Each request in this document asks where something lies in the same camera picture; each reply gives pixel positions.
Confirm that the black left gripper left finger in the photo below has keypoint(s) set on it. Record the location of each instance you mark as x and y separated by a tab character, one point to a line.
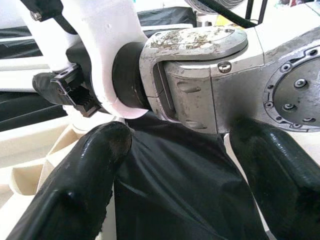
82	180

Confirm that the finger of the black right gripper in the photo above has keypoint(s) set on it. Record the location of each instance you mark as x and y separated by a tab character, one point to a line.
45	85

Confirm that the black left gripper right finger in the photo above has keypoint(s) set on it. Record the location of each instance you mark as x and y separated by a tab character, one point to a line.
282	185

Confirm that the cream plastic table top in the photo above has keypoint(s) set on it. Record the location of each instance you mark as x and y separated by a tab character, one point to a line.
25	150

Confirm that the black table cloth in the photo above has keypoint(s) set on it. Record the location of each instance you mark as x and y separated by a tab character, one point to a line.
175	187

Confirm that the white standing fan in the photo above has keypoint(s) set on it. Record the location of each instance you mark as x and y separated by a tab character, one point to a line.
212	5

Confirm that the black metal stand leg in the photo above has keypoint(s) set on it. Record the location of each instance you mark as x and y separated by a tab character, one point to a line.
248	10

